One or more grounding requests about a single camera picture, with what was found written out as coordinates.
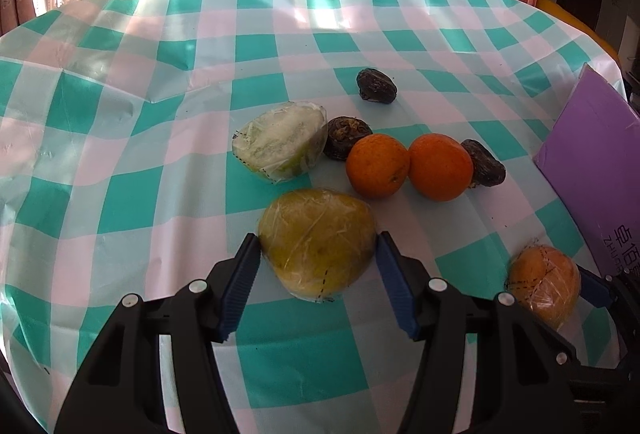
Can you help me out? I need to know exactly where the teal checked tablecloth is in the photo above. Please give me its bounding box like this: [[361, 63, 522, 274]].
[[0, 0, 631, 434]]

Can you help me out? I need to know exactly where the dark wrinkled passion fruit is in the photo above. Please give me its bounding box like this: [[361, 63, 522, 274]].
[[460, 139, 507, 188], [322, 115, 374, 161], [356, 68, 398, 104]]

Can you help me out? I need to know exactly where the purple cardboard box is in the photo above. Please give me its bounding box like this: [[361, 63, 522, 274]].
[[532, 63, 640, 285]]

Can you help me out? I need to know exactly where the yellow-green mango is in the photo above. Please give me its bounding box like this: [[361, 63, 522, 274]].
[[257, 188, 377, 304]]

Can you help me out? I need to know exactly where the yellow leather sofa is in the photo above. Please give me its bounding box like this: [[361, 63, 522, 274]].
[[537, 0, 621, 60]]

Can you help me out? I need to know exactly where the orange-yellow fruit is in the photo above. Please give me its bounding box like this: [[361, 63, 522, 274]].
[[506, 244, 582, 332]]

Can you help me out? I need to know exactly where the orange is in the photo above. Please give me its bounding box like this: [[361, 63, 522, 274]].
[[346, 133, 411, 201], [408, 133, 474, 203]]

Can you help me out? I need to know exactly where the green melon half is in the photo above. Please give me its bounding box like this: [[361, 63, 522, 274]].
[[231, 101, 329, 186]]

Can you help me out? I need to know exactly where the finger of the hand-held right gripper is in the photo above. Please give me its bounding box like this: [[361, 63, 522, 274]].
[[578, 265, 640, 355], [567, 361, 633, 410]]

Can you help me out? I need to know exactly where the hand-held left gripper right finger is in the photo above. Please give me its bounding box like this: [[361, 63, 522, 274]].
[[376, 230, 576, 434]]

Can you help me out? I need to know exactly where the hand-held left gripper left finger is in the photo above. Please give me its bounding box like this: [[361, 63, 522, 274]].
[[59, 233, 262, 434]]

